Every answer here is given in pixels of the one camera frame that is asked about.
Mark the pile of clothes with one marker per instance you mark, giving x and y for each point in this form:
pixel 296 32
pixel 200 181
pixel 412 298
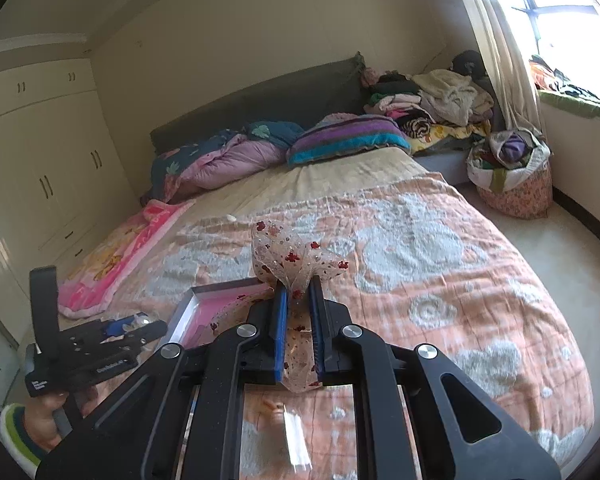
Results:
pixel 445 95

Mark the pink and navy quilt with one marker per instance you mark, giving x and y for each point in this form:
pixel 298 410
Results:
pixel 215 160

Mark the window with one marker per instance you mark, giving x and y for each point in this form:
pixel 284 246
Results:
pixel 565 25

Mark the floral laundry basket with clothes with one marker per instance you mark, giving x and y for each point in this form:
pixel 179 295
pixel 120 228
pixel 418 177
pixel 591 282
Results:
pixel 515 180

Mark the pink cartoon print blanket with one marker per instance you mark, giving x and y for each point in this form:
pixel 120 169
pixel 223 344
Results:
pixel 120 255

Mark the cardboard box pink inside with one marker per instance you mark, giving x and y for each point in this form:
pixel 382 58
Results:
pixel 207 310

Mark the person's left hand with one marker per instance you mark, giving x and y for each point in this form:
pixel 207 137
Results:
pixel 42 420

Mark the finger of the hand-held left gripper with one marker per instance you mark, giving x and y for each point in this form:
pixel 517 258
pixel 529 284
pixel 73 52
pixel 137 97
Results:
pixel 150 332
pixel 125 329

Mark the sheer ribbon bow red flowers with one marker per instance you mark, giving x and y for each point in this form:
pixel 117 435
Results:
pixel 280 255

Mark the clothes on windowsill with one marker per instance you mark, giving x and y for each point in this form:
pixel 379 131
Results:
pixel 575 87

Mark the grey padded headboard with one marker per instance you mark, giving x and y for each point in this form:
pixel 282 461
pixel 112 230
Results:
pixel 260 95

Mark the small clear plastic item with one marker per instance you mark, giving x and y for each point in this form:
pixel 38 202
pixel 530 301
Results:
pixel 139 319

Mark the peach blanket white cloud pattern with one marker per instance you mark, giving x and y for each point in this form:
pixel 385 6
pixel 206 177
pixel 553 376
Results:
pixel 430 270

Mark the striped purple teal pillow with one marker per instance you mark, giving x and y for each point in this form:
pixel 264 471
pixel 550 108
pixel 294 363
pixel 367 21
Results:
pixel 350 140

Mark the cream wardrobe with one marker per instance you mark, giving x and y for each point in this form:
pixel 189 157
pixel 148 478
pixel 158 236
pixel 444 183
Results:
pixel 40 170

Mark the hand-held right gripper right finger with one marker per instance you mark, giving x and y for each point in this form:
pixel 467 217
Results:
pixel 316 332

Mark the person's left forearm striped sleeve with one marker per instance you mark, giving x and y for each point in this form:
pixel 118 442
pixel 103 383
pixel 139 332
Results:
pixel 17 435

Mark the cream curtain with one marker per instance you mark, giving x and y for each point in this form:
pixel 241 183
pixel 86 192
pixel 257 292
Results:
pixel 505 50

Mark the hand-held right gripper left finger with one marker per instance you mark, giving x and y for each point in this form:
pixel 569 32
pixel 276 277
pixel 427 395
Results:
pixel 280 332

